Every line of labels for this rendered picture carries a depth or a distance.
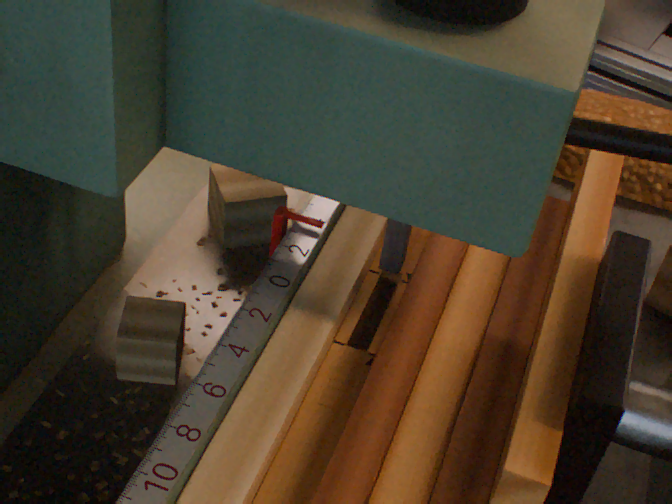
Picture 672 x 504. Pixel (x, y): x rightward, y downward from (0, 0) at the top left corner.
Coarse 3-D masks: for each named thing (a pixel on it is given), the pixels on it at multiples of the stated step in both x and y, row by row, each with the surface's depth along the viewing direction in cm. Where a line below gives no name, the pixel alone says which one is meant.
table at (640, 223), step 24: (552, 192) 54; (624, 216) 53; (648, 216) 53; (648, 288) 49; (648, 312) 48; (648, 336) 46; (648, 360) 45; (624, 456) 41; (648, 456) 41; (600, 480) 40; (624, 480) 40
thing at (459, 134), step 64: (192, 0) 32; (256, 0) 31; (320, 0) 31; (384, 0) 32; (576, 0) 34; (192, 64) 33; (256, 64) 32; (320, 64) 32; (384, 64) 31; (448, 64) 30; (512, 64) 30; (576, 64) 30; (192, 128) 35; (256, 128) 34; (320, 128) 33; (384, 128) 32; (448, 128) 31; (512, 128) 31; (320, 192) 35; (384, 192) 34; (448, 192) 33; (512, 192) 32; (512, 256) 34
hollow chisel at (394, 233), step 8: (392, 224) 39; (400, 224) 38; (408, 224) 38; (392, 232) 39; (400, 232) 39; (408, 232) 39; (384, 240) 39; (392, 240) 39; (400, 240) 39; (408, 240) 40; (384, 248) 39; (392, 248) 39; (400, 248) 39; (384, 256) 40; (392, 256) 40; (400, 256) 39; (384, 264) 40; (392, 264) 40; (400, 264) 40; (392, 272) 40
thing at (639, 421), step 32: (608, 256) 36; (640, 256) 36; (608, 288) 34; (640, 288) 34; (608, 320) 33; (608, 352) 32; (576, 384) 32; (608, 384) 31; (640, 384) 35; (576, 416) 31; (608, 416) 30; (640, 416) 35; (576, 448) 32; (640, 448) 35; (576, 480) 33
